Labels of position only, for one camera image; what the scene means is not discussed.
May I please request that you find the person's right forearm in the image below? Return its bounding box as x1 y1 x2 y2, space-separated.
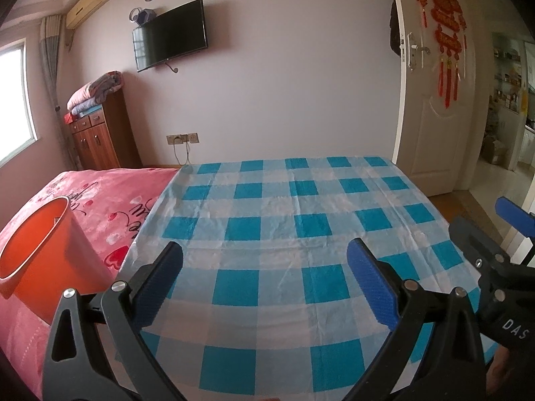
485 343 535 401

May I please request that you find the pink printed blanket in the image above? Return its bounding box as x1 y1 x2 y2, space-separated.
0 167 180 401

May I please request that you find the white door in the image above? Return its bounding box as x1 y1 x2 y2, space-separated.
389 0 479 197

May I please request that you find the window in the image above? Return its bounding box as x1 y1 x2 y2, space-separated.
0 38 37 168

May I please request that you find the shelf with jars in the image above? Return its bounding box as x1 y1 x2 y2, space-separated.
491 42 528 113

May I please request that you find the blue wall ornament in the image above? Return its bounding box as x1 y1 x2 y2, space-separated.
128 7 158 26

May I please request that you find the blue checked tablecloth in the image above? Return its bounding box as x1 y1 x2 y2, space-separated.
113 155 508 401

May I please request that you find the grey striped curtain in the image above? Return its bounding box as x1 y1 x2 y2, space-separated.
39 14 80 168

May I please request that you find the orange plastic bucket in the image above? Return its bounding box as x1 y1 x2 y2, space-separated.
0 195 115 326

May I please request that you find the black hanging bag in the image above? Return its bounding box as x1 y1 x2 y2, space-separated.
390 0 404 57

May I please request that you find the cardboard box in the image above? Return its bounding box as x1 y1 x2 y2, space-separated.
483 134 508 164

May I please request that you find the beige wall socket panel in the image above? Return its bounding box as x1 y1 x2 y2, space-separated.
166 133 200 146

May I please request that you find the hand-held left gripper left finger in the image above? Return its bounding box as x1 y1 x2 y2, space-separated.
42 240 187 401

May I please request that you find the silver door handle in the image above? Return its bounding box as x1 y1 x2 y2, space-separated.
406 32 431 71

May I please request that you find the folded floral quilt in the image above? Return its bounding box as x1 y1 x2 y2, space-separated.
67 71 125 113

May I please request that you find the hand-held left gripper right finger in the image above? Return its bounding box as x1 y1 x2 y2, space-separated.
345 237 486 401

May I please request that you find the white charger cable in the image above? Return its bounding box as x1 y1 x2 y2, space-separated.
172 142 193 165

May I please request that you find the brown wooden cabinet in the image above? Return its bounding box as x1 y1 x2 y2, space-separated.
68 91 143 171

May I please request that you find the beige air conditioner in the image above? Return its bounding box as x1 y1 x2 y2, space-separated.
66 0 113 30

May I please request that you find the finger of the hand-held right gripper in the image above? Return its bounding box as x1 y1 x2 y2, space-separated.
448 216 508 278
494 196 535 266

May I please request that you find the red hanging door decoration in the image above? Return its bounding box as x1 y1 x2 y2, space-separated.
415 0 468 109

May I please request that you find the black wall television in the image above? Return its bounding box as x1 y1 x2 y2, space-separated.
132 0 208 73

